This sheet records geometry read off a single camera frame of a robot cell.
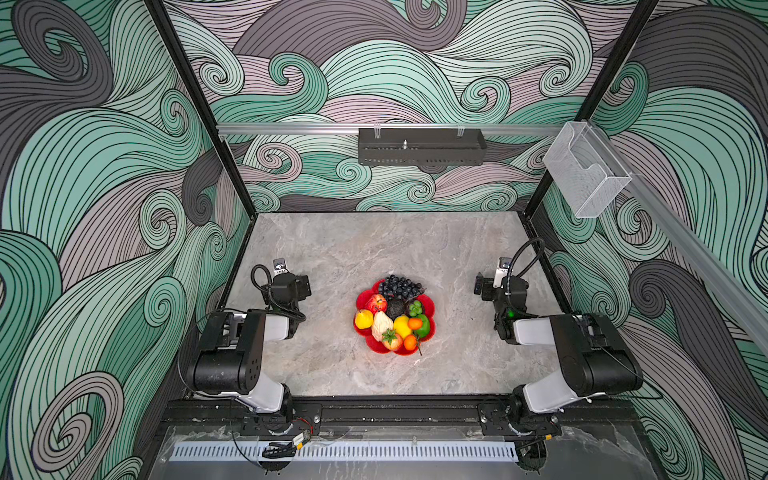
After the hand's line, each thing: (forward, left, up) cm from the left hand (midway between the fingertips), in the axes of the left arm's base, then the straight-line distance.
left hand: (285, 276), depth 94 cm
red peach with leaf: (-21, -34, +3) cm, 40 cm away
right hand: (+1, -68, +2) cm, 68 cm away
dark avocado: (-10, -35, -1) cm, 37 cm away
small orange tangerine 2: (-21, -39, +1) cm, 44 cm away
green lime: (-17, -43, -1) cm, 47 cm away
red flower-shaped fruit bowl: (-9, -43, 0) cm, 44 cm away
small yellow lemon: (-14, -26, +1) cm, 30 cm away
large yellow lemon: (-16, -37, 0) cm, 40 cm away
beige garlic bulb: (-16, -31, +1) cm, 35 cm away
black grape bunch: (-5, -37, +2) cm, 37 cm away
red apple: (-9, -30, 0) cm, 31 cm away
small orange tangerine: (-16, -41, +3) cm, 44 cm away
